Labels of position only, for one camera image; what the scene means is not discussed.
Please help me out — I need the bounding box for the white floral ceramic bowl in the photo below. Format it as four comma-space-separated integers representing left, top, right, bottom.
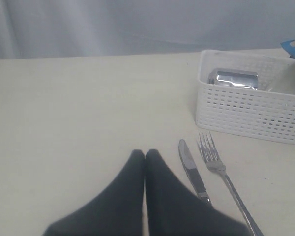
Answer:
268, 61, 295, 95

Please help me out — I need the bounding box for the grey backdrop curtain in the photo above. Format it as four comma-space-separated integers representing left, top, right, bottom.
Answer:
0, 0, 295, 59

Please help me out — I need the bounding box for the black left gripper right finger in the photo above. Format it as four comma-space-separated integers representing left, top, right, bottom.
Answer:
145, 149, 250, 236

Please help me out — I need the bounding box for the silver metal fork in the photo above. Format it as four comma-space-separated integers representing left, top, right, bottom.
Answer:
198, 133, 264, 236

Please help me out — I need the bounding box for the silver foil packet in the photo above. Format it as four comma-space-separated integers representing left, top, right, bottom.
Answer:
208, 68, 259, 90

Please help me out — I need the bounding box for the white perforated plastic basket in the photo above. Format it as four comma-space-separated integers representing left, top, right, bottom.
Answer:
195, 50, 295, 145

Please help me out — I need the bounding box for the silver table knife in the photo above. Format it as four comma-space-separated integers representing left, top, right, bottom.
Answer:
178, 139, 212, 206

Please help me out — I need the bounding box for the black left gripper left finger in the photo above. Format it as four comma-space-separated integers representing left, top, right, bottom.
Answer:
44, 149, 145, 236

